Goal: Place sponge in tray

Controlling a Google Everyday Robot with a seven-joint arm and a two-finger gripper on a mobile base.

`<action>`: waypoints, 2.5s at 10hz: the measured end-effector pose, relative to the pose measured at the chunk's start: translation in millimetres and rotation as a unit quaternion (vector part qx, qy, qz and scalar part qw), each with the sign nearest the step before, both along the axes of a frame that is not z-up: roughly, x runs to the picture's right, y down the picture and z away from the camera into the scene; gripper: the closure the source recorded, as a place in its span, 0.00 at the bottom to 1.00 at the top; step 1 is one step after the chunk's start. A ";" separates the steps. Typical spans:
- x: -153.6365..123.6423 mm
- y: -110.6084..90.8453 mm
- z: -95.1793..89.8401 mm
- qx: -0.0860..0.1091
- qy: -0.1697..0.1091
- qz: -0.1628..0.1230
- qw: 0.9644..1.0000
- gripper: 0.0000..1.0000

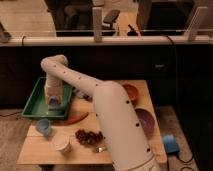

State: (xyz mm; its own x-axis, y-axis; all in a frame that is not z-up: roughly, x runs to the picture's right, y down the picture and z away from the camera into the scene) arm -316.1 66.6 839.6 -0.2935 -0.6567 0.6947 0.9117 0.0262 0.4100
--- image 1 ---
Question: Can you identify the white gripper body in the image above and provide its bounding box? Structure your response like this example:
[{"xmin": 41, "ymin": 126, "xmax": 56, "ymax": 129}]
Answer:
[{"xmin": 44, "ymin": 75, "xmax": 63, "ymax": 110}]

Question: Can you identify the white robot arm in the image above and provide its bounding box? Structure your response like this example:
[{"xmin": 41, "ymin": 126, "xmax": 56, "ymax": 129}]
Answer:
[{"xmin": 41, "ymin": 55, "xmax": 161, "ymax": 171}]

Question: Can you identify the green plastic tray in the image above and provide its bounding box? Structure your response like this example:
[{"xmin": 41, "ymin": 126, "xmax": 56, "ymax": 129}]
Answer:
[{"xmin": 22, "ymin": 77, "xmax": 73, "ymax": 120}]

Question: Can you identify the blue plastic cup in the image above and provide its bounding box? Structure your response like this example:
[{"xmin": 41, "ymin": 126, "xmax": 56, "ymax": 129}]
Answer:
[{"xmin": 36, "ymin": 119, "xmax": 52, "ymax": 136}]

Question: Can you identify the white paper cup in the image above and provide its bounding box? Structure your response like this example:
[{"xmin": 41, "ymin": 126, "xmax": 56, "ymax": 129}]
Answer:
[{"xmin": 52, "ymin": 133, "xmax": 71, "ymax": 153}]

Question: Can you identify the wooden table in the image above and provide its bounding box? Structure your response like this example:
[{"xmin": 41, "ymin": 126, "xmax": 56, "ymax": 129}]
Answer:
[{"xmin": 17, "ymin": 80, "xmax": 167, "ymax": 166}]

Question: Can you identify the dark grape bunch toy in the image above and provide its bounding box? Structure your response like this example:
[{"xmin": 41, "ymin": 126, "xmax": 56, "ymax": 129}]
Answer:
[{"xmin": 75, "ymin": 129, "xmax": 103, "ymax": 146}]

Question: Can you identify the black office chair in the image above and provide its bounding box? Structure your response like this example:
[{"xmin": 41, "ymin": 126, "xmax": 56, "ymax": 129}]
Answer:
[{"xmin": 54, "ymin": 0, "xmax": 121, "ymax": 33}]

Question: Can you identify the small metallic object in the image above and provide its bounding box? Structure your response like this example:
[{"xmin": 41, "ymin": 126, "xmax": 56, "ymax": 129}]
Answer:
[{"xmin": 94, "ymin": 147, "xmax": 107, "ymax": 153}]

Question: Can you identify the orange bowl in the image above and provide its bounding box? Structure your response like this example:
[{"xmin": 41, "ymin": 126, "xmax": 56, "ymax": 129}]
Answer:
[{"xmin": 123, "ymin": 84, "xmax": 139, "ymax": 105}]

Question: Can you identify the purple bowl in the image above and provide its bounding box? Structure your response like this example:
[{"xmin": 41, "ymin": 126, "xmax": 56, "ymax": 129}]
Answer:
[{"xmin": 135, "ymin": 108, "xmax": 155, "ymax": 135}]

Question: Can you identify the blue cylinder on floor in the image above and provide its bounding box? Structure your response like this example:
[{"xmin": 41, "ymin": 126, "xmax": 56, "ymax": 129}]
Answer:
[{"xmin": 163, "ymin": 135, "xmax": 180, "ymax": 154}]

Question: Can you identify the white horizontal rail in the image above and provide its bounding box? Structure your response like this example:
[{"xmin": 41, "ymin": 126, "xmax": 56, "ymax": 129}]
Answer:
[{"xmin": 0, "ymin": 35, "xmax": 213, "ymax": 47}]

